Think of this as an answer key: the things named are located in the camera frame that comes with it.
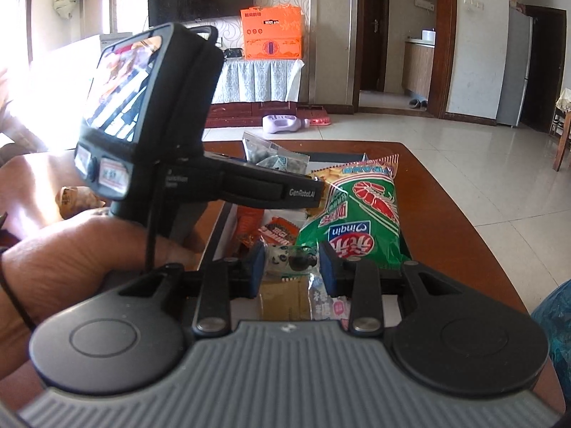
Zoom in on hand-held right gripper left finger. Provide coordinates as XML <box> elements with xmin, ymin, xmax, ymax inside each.
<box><xmin>117</xmin><ymin>241</ymin><xmax>267</xmax><ymax>338</ymax></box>

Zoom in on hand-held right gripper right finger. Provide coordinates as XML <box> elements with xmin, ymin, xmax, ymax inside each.
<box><xmin>318</xmin><ymin>241</ymin><xmax>454</xmax><ymax>338</ymax></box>

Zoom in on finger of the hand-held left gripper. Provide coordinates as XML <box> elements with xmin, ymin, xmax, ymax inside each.
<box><xmin>203</xmin><ymin>152</ymin><xmax>324</xmax><ymax>187</ymax></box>

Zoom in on panda print candy packet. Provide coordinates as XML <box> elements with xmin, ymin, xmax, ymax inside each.
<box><xmin>262</xmin><ymin>240</ymin><xmax>320</xmax><ymax>278</ymax></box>

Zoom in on clear packet with dark snacks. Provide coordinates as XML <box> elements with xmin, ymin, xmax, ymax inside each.
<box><xmin>242</xmin><ymin>131</ymin><xmax>311</xmax><ymax>175</ymax></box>

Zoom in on orange snack bar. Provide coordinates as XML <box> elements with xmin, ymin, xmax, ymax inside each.
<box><xmin>236</xmin><ymin>206</ymin><xmax>265</xmax><ymax>251</ymax></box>

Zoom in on gold brown snack packet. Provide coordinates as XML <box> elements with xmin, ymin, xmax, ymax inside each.
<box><xmin>258</xmin><ymin>275</ymin><xmax>314</xmax><ymax>322</ymax></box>

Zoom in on large green shrimp chips bag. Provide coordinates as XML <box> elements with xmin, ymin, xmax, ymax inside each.
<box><xmin>297</xmin><ymin>153</ymin><xmax>412</xmax><ymax>270</ymax></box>

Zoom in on person's left hand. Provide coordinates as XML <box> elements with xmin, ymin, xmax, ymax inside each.
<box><xmin>2</xmin><ymin>211</ymin><xmax>207</xmax><ymax>328</ymax></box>

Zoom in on white snack packet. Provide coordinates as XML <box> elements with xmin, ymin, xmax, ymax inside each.
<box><xmin>308</xmin><ymin>275</ymin><xmax>351</xmax><ymax>322</ymax></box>

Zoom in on small orange snack packet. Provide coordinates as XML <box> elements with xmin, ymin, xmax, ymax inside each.
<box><xmin>258</xmin><ymin>216</ymin><xmax>300</xmax><ymax>247</ymax></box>

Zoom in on green striped snack packet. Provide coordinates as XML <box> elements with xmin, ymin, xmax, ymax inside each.
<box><xmin>310</xmin><ymin>167</ymin><xmax>346</xmax><ymax>221</ymax></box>

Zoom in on white cabinet cloth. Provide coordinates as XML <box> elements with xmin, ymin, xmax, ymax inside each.
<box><xmin>213</xmin><ymin>57</ymin><xmax>305</xmax><ymax>104</ymax></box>

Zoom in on red flat floor item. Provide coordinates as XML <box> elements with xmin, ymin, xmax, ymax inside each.
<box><xmin>296</xmin><ymin>106</ymin><xmax>333</xmax><ymax>127</ymax></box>

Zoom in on amber snack packet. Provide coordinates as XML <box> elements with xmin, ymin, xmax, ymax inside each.
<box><xmin>55</xmin><ymin>184</ymin><xmax>106</xmax><ymax>220</ymax></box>

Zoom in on orange cardboard box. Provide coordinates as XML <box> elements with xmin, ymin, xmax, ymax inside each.
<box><xmin>239</xmin><ymin>4</ymin><xmax>305</xmax><ymax>61</ymax></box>

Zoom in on wooden kitchen cabinet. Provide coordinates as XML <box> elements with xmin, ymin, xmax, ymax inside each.
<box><xmin>403</xmin><ymin>39</ymin><xmax>436</xmax><ymax>97</ymax></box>

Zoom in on black wrist band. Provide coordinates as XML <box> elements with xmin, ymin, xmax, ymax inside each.
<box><xmin>0</xmin><ymin>250</ymin><xmax>37</xmax><ymax>331</ymax></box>

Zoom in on blue patterned cloth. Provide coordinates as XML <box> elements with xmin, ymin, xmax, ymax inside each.
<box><xmin>530</xmin><ymin>280</ymin><xmax>571</xmax><ymax>412</ymax></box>

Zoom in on grey refrigerator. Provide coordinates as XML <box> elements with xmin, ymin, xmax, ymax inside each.
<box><xmin>496</xmin><ymin>6</ymin><xmax>535</xmax><ymax>128</ymax></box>

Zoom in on dining table with lace cloth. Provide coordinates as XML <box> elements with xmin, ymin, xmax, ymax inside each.
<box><xmin>552</xmin><ymin>88</ymin><xmax>571</xmax><ymax>173</ymax></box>

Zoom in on dark wooden door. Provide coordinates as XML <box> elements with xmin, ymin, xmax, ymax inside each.
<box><xmin>521</xmin><ymin>4</ymin><xmax>566</xmax><ymax>135</ymax></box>

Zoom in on hallway door with handle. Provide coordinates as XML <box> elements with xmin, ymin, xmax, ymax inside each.
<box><xmin>362</xmin><ymin>0</ymin><xmax>390</xmax><ymax>93</ymax></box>

